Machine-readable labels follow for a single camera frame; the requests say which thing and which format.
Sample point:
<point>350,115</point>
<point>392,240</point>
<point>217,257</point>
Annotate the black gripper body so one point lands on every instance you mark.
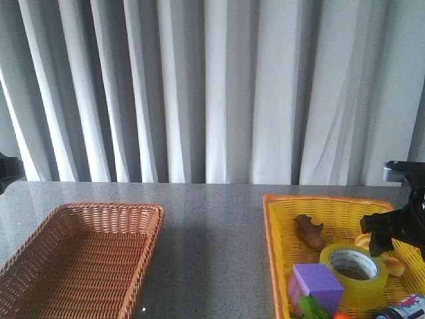
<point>409,222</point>
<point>11,170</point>

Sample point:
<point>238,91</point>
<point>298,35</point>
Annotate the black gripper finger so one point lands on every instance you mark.
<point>380,226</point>

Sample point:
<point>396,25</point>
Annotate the yellow tape roll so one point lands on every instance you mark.
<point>362,276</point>

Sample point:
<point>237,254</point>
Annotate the toy croissant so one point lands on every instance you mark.
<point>393,265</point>

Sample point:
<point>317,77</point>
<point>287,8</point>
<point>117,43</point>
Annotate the brown toy animal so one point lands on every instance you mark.
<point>310,233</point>

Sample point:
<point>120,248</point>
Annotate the yellow plastic basket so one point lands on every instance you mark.
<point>340,217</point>

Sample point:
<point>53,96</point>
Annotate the purple foam cube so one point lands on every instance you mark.
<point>318,280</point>

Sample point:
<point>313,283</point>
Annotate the orange toy carrot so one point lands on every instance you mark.
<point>341,315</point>

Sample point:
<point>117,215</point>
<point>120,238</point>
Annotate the green toy leaves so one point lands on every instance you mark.
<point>310,308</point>

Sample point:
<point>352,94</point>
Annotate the brown wicker basket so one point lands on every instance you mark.
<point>85,260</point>

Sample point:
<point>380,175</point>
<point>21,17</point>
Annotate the grey pleated curtain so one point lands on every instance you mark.
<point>261,92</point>

